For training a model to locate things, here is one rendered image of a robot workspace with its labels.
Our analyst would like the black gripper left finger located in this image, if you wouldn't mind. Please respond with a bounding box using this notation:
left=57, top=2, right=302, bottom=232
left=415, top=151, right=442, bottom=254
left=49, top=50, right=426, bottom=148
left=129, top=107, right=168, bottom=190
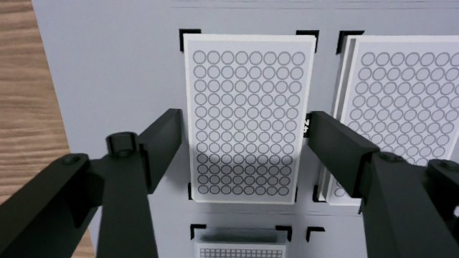
left=0, top=108, right=181, bottom=258

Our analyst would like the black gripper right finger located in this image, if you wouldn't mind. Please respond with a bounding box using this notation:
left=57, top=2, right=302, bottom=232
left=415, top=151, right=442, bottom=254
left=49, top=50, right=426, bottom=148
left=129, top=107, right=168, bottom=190
left=308, top=111, right=459, bottom=258

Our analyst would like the grey deck plate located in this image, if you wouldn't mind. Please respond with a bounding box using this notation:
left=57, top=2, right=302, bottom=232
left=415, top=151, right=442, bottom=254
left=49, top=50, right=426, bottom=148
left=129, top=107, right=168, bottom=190
left=32, top=0, right=459, bottom=258

